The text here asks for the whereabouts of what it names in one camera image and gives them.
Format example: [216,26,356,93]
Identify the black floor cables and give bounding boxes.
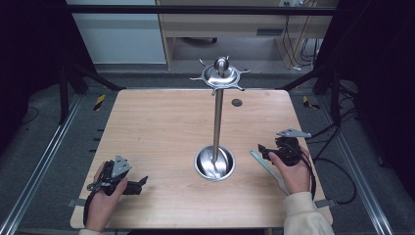
[305,81,359,206]

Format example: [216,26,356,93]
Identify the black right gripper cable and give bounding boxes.
[298,148,318,201]

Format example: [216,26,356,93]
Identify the white cabinet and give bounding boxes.
[66,0,167,65]

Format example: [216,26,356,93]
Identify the light wooden desk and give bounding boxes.
[156,0,335,71]

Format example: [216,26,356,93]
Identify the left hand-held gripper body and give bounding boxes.
[86,154,133,197]

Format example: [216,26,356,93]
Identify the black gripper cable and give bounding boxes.
[298,148,318,201]
[82,188,100,227]

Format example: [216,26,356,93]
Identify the yellow black floor tape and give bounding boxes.
[301,95,321,111]
[93,94,108,113]

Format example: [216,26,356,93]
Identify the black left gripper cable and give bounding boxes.
[82,188,100,227]

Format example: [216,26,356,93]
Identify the black horizontal frame bar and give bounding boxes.
[64,4,341,17]

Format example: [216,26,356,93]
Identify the person's right hand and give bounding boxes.
[267,146,312,196]

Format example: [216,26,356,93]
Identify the grey table edge bracket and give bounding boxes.
[67,198,87,209]
[314,198,338,210]

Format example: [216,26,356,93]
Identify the person's left hand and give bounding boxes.
[84,161,129,233]

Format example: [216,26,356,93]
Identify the steel utensil stand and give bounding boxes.
[189,55,252,183]

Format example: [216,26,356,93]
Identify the black cables under desk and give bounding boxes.
[281,1,323,71]

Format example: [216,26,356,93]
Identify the light blue spatula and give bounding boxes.
[250,149,290,197]

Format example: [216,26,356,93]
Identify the black frame strut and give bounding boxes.
[58,63,127,125]
[279,64,343,125]

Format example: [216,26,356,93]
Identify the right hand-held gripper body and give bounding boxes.
[274,127,313,167]

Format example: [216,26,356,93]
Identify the aluminium floor rail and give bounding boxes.
[316,94,396,235]
[0,93,84,235]

